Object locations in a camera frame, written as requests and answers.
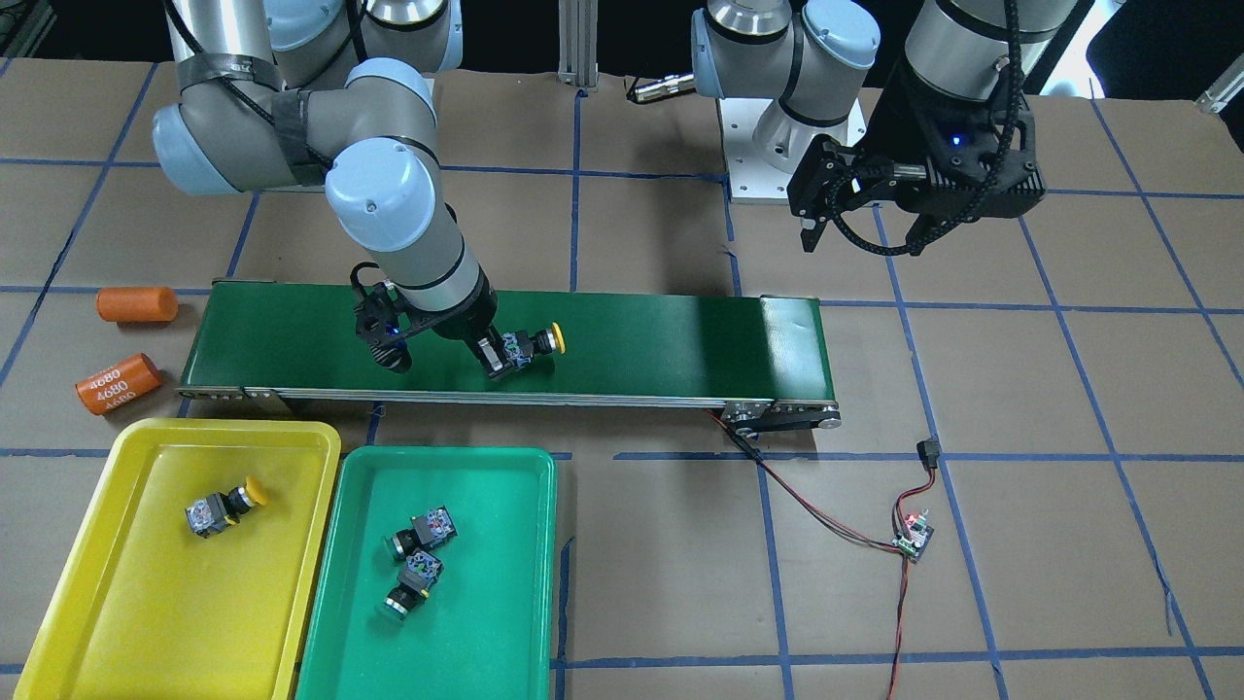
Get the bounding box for yellow push button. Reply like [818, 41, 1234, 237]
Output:
[184, 475, 270, 538]
[501, 322, 566, 371]

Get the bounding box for plain orange cylinder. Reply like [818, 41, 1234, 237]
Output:
[96, 285, 180, 325]

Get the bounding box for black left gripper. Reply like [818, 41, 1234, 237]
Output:
[787, 63, 1046, 256]

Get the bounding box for red black power cable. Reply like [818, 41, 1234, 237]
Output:
[709, 408, 944, 700]

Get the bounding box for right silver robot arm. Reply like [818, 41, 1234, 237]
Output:
[153, 1, 519, 378]

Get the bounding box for green conveyor belt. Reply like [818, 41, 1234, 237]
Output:
[179, 282, 843, 436]

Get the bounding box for yellow plastic tray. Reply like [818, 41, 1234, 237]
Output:
[15, 418, 341, 699]

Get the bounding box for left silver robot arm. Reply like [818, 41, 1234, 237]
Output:
[690, 1, 1074, 257]

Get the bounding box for small motor controller board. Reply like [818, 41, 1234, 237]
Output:
[889, 510, 934, 563]

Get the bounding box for green push button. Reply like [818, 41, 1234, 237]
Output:
[383, 552, 444, 620]
[384, 506, 458, 561]

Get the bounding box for labelled orange cylinder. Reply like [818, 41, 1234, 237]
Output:
[73, 353, 164, 417]

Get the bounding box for aluminium frame post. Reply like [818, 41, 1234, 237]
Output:
[557, 0, 600, 92]

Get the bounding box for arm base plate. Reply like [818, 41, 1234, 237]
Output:
[717, 97, 868, 205]

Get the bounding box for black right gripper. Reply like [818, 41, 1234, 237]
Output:
[352, 262, 510, 380]

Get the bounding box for green plastic tray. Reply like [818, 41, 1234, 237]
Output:
[294, 446, 557, 699]

